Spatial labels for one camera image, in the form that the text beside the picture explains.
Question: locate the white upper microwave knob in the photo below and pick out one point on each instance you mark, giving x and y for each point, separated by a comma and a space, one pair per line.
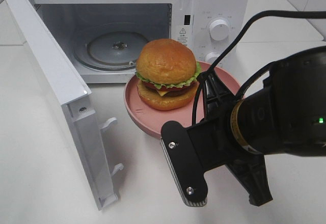
219, 29

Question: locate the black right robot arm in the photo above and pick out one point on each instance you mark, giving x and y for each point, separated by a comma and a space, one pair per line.
279, 109

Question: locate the burger with lettuce and cheese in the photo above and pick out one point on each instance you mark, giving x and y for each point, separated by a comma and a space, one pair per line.
167, 71

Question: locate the white microwave knob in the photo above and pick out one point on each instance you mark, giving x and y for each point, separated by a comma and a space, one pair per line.
219, 29
211, 57

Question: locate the glass microwave turntable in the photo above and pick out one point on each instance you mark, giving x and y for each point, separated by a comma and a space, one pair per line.
110, 51

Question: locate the white lower microwave knob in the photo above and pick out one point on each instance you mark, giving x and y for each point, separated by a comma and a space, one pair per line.
211, 57

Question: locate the white warning label sticker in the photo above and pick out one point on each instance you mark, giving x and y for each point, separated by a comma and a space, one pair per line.
182, 34

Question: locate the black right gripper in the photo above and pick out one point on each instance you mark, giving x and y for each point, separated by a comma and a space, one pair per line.
215, 145

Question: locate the white microwave oven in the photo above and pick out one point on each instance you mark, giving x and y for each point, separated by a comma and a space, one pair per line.
154, 19

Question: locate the white microwave door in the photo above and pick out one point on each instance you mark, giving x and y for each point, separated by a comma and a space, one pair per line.
69, 98

